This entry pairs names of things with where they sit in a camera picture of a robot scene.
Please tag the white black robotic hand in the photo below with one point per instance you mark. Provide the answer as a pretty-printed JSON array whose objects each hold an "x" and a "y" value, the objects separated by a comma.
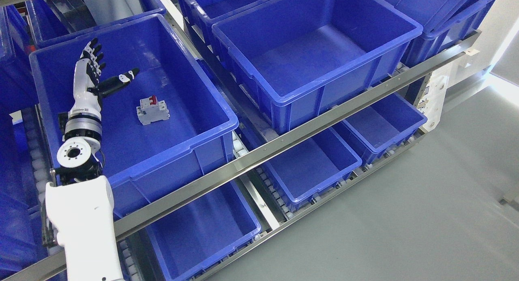
[{"x": 88, "y": 90}]

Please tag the white red circuit breaker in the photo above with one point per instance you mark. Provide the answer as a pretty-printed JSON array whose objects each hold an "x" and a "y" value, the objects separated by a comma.
[{"x": 150, "y": 109}]

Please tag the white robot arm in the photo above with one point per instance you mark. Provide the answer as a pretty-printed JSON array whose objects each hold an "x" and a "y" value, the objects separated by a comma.
[{"x": 81, "y": 207}]

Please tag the large blue bin left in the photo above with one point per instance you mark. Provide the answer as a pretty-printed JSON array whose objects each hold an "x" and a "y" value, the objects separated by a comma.
[{"x": 143, "y": 163}]

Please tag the large blue bin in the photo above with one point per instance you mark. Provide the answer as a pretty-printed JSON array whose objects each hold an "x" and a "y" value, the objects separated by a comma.
[
  {"x": 299, "y": 58},
  {"x": 143, "y": 163}
]

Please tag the blue bin top left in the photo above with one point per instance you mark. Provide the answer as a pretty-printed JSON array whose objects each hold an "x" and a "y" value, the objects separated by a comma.
[{"x": 56, "y": 21}]

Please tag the blue bin top centre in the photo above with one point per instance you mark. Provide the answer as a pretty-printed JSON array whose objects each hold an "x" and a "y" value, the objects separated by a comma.
[{"x": 205, "y": 13}]

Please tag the lower blue bin left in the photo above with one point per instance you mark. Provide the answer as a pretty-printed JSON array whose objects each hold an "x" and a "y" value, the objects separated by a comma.
[{"x": 192, "y": 239}]

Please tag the large blue bin centre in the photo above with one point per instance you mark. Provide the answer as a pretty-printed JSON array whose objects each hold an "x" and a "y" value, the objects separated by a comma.
[{"x": 299, "y": 58}]

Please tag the lower blue bin middle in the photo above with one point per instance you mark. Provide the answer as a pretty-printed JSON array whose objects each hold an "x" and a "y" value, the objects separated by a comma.
[{"x": 311, "y": 168}]

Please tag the lower blue bin right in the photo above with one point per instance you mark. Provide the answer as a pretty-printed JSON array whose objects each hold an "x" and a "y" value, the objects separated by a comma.
[{"x": 380, "y": 127}]

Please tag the blue bin top right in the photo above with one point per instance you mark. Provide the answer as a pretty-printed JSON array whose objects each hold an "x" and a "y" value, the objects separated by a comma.
[{"x": 444, "y": 22}]

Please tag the steel shelf rail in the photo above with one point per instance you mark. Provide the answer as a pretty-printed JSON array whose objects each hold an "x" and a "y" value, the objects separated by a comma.
[{"x": 142, "y": 218}]

